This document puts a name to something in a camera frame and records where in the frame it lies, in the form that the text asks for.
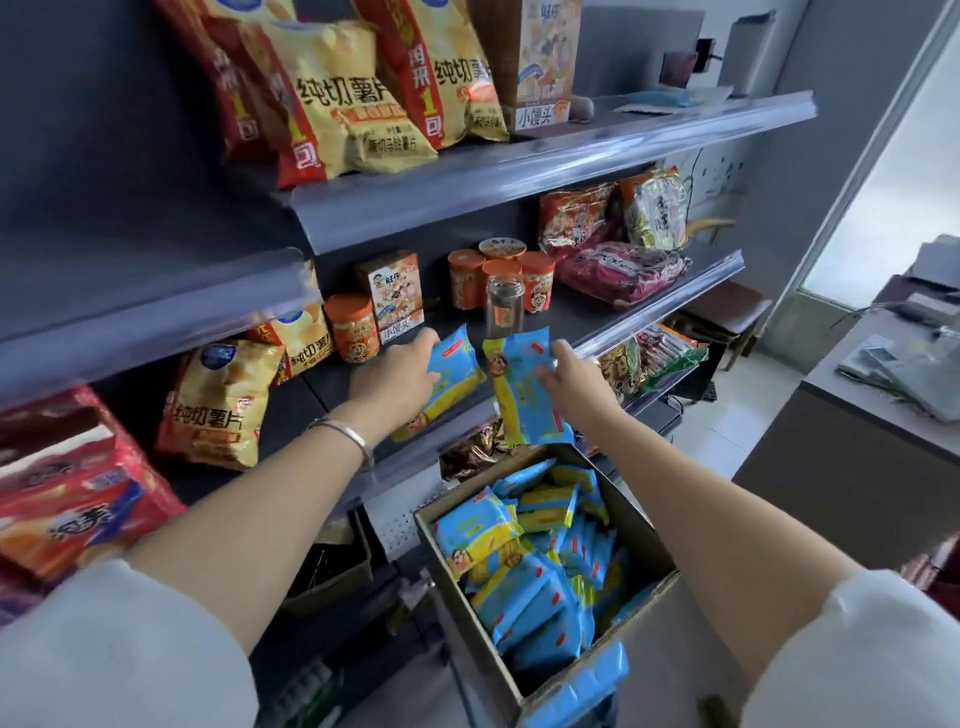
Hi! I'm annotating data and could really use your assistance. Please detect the person's left hand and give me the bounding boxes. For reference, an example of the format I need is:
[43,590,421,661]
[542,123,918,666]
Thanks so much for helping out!
[348,327,444,423]

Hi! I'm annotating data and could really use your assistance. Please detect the person's right hand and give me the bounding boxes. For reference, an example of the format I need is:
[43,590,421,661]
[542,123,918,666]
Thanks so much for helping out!
[535,339,625,423]

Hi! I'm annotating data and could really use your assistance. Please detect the blue snack packet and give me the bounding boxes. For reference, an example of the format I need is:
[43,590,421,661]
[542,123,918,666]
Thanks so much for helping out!
[390,323,489,444]
[481,325,576,452]

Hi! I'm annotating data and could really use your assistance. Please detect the person's left forearm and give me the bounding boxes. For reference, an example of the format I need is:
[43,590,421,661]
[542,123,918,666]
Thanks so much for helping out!
[122,401,376,663]

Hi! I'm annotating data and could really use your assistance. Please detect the person's right forearm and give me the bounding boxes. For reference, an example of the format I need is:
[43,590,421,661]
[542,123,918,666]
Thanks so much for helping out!
[573,401,871,695]

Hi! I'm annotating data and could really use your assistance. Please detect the small cartoon print carton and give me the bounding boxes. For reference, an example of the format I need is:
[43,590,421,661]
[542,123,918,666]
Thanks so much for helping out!
[354,250,426,348]

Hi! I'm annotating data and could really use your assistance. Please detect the clear glass jar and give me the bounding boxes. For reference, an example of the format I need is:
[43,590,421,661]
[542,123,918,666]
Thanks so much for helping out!
[483,273,525,342]

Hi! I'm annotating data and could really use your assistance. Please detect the colourful snack bags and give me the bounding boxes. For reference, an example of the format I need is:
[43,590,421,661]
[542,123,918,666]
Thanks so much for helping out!
[594,323,711,408]

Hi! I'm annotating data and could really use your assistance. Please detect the brown shiny snack packet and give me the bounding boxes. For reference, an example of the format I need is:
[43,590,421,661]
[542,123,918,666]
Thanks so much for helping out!
[438,418,510,483]

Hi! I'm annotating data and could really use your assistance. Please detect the yellow potato chip bag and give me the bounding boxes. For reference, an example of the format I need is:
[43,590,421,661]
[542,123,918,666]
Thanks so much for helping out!
[257,18,440,190]
[247,258,336,386]
[351,0,512,152]
[155,339,288,474]

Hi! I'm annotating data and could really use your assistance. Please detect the magenta noodle multipack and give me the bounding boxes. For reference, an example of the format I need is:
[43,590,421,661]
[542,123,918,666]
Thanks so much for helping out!
[553,240,693,309]

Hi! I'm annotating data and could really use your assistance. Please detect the red noodle multipack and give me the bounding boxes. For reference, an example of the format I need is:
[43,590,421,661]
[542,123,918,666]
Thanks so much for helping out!
[537,181,625,258]

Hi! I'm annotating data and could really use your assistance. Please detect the brown wooden stool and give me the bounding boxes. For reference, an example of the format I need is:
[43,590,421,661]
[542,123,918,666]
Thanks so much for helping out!
[666,280,774,372]

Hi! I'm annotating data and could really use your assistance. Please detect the golden noodle multipack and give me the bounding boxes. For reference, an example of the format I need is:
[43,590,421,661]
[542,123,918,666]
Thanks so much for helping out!
[618,167,692,252]

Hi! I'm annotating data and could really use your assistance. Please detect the pile of blue yellow packets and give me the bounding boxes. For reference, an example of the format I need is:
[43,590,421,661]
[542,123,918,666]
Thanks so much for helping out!
[433,458,633,728]

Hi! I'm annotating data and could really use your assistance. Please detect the small open cardboard box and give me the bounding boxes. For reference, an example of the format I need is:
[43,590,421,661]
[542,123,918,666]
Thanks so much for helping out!
[280,516,375,621]

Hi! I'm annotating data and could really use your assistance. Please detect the light blue flat packet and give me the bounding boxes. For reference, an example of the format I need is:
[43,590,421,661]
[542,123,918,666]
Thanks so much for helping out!
[613,84,735,116]

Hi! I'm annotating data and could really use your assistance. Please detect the brown cardboard box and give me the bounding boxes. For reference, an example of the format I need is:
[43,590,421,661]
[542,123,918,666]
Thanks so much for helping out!
[413,441,744,728]

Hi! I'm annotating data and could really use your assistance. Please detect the tall cartoon print carton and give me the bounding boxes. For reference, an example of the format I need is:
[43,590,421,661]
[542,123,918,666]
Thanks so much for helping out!
[512,0,585,136]

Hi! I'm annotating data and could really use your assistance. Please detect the grey counter desk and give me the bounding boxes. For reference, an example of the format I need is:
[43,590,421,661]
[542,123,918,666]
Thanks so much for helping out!
[730,273,960,575]

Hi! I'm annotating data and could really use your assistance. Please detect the red yellow chip bag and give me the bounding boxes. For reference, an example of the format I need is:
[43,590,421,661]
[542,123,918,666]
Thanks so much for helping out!
[152,0,301,168]

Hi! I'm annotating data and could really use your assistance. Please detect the white papers and devices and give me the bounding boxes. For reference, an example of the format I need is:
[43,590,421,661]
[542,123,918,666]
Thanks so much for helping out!
[834,332,960,423]

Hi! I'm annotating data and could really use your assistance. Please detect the dark metal shelving unit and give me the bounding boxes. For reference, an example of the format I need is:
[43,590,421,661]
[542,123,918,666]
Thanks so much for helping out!
[0,0,819,728]

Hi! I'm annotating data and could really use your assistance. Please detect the grey upright box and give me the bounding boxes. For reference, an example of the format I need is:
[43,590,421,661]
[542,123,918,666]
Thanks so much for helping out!
[726,9,779,99]

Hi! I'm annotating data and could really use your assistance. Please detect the red orange biscuit multipack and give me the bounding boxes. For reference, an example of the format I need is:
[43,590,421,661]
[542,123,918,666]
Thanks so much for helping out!
[0,384,189,588]

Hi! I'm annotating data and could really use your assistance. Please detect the white right sleeve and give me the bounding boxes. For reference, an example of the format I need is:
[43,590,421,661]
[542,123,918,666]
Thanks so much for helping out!
[737,568,960,728]

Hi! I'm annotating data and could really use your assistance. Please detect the white sleeve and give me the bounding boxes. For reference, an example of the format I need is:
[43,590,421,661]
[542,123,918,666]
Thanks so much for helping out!
[0,558,261,728]
[737,568,960,728]

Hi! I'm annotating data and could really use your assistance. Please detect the white left sleeve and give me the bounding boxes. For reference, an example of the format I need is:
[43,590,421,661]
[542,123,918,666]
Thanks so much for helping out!
[0,558,261,728]

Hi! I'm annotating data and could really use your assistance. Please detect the silver bracelet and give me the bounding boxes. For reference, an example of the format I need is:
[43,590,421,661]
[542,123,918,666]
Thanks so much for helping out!
[305,417,375,474]

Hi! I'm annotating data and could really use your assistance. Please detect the white wall socket panel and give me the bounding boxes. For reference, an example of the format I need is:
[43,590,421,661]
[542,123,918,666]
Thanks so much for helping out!
[686,144,753,198]

